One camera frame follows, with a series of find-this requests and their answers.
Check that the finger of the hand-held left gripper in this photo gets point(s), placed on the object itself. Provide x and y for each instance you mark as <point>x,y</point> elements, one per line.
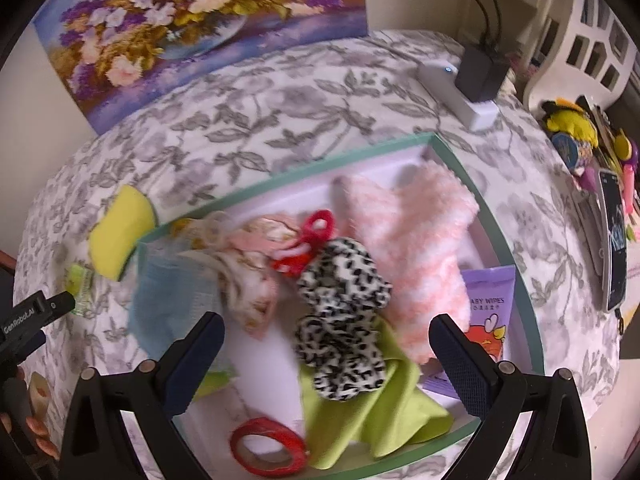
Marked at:
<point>60,304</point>

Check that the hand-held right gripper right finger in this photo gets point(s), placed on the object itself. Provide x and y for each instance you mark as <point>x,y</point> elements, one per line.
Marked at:
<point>460,360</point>

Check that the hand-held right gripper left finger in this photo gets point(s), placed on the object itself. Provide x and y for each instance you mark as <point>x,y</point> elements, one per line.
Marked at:
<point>192,360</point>

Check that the small green packet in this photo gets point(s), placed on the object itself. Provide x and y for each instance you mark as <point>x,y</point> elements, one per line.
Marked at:
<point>82,282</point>

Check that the teal rimmed white box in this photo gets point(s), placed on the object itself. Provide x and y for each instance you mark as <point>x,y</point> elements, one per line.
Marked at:
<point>260,360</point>

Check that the pink cream baby cloth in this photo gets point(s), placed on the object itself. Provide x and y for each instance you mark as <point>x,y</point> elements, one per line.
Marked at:
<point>250,290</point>

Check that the pink fluffy sock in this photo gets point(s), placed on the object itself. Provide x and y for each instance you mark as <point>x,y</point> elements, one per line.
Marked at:
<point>415,240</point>

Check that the leopard print scrunchie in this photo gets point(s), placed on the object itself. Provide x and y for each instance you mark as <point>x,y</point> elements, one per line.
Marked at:
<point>340,290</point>

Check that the person's left hand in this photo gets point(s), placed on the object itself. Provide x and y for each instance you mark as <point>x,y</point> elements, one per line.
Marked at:
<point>42,430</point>

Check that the purple baby wipes packet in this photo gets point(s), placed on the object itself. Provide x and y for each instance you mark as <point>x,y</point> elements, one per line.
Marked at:
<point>487,310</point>

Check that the light blue cloth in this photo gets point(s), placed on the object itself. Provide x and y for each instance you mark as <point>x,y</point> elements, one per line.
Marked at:
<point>165,300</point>

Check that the yellow sponge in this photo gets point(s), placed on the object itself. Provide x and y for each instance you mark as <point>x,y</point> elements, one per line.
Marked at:
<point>120,230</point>

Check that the red tape roll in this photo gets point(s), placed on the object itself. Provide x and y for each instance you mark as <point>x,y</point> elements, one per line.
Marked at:
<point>270,427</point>

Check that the lime green cloth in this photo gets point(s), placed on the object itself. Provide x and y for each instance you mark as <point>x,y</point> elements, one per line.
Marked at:
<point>380,425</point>

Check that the dark grey flat case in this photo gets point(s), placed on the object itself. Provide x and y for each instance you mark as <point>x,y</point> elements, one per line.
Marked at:
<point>590,230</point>

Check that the red scrunchie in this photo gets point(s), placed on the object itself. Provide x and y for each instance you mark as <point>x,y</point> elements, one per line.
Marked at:
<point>315,222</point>

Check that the black smartphone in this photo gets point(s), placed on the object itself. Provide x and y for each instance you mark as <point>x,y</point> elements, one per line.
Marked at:
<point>612,240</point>

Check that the blue pouch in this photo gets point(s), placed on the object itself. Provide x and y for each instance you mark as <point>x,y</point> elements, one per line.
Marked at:
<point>572,152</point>

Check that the white power strip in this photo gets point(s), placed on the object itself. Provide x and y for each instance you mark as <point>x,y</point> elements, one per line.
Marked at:
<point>475,110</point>

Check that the purple yellow toy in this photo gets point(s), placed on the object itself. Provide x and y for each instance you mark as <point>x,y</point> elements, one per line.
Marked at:
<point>630,170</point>

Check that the yellow plush toy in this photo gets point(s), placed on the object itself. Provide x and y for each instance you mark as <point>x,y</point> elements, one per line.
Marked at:
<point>575,125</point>

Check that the grey floral blanket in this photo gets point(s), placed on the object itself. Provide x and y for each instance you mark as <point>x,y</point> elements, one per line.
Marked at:
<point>300,100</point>

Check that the black power adapter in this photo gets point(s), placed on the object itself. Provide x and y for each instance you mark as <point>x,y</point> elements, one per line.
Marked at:
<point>480,75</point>

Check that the flower painting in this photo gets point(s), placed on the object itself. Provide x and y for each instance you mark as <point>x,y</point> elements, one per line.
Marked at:
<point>200,10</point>

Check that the white lattice chair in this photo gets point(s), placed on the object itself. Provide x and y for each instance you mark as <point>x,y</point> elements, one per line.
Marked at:
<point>565,35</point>

